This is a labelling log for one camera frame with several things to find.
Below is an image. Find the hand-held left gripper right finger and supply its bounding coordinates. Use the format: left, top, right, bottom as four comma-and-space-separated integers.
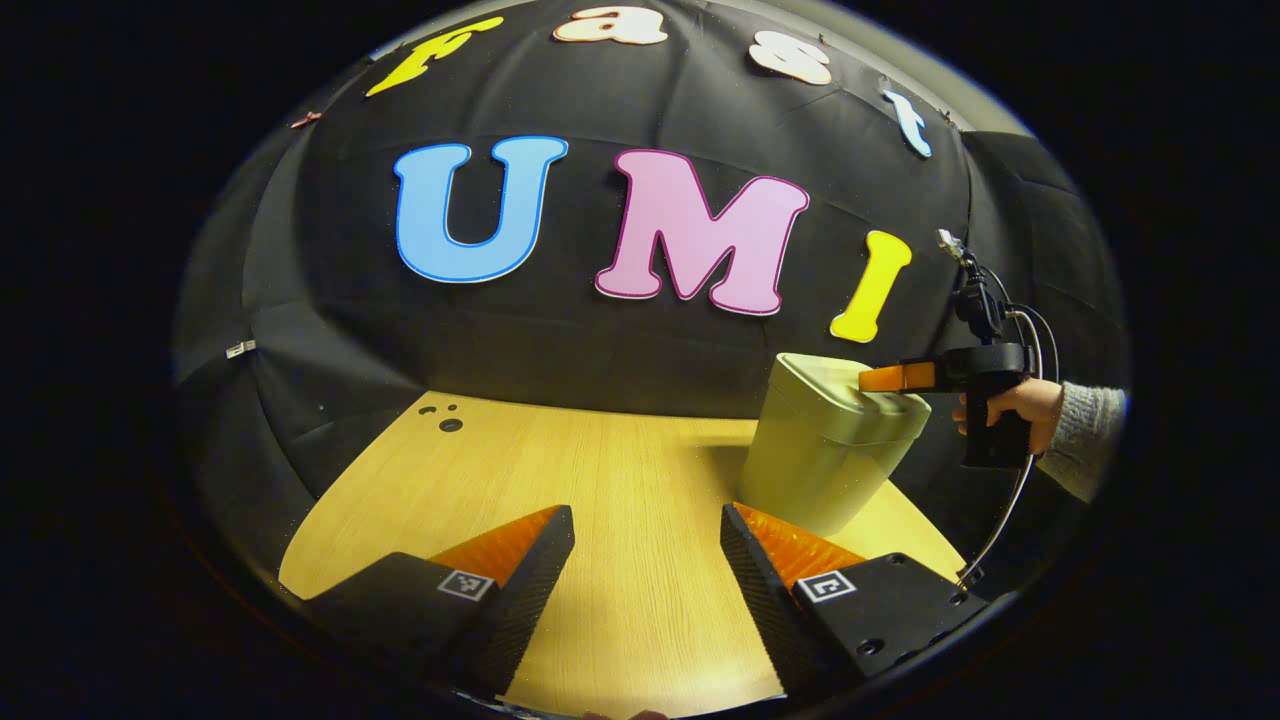
720, 503, 991, 699

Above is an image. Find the black backdrop cloth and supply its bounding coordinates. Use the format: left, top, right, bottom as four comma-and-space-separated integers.
170, 0, 1131, 601

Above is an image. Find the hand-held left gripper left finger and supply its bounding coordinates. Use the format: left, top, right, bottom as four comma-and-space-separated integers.
300, 505, 576, 699

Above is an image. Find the wooden desktop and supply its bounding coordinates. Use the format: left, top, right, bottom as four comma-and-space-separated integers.
278, 390, 969, 720

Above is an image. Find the green desktop garbage bin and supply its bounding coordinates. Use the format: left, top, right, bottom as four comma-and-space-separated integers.
738, 352, 933, 538

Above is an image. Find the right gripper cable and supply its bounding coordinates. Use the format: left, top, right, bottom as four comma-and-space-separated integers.
955, 300, 1061, 591

